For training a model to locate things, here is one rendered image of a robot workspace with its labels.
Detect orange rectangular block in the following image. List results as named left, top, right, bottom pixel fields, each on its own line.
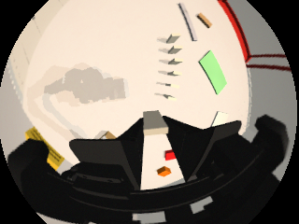
left=197, top=12, right=212, bottom=29

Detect light green flat rectangular block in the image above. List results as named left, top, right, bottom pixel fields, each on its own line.
left=198, top=49, right=227, bottom=94

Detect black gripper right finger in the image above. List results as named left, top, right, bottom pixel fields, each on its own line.
left=162, top=116, right=243, bottom=182

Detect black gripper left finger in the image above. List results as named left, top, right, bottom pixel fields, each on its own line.
left=68, top=119, right=145, bottom=190

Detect red flat block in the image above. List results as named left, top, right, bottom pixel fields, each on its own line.
left=164, top=149, right=176, bottom=161

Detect orange flat block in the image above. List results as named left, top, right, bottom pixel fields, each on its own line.
left=157, top=167, right=172, bottom=176

